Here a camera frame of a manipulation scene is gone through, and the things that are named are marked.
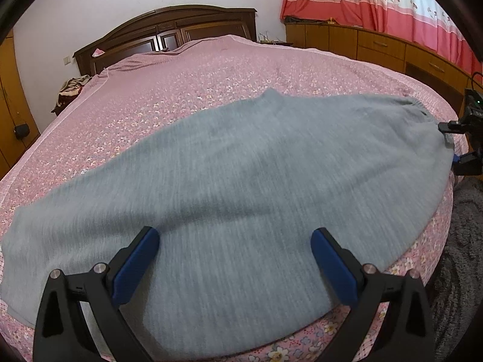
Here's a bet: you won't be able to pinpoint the cream and red curtain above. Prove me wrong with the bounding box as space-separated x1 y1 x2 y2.
280 0 483 73

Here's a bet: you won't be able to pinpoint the pile of clothes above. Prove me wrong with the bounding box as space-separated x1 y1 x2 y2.
57 75 93 108

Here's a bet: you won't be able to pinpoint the grey fluffy rug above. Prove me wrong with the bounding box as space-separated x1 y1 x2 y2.
426 176 483 351

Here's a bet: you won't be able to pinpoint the wooden wardrobe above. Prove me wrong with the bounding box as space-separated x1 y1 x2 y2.
0 30 41 179

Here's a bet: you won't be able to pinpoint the grey pants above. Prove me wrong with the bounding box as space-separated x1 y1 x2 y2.
0 87 455 360

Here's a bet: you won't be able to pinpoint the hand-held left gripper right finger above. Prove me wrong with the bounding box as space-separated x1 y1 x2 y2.
310 228 437 362

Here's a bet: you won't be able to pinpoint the pink floral bedspread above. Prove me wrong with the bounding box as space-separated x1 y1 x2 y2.
0 35 469 362

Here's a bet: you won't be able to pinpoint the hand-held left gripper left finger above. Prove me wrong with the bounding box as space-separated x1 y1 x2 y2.
33 226 160 362

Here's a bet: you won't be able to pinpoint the dark wooden headboard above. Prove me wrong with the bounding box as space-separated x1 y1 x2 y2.
73 5 258 77

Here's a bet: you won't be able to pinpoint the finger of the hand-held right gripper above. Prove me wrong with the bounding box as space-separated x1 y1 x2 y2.
451 150 483 176
438 120 470 148

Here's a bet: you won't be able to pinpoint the long low wooden cabinet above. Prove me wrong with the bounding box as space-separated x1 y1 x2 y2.
285 21 483 117

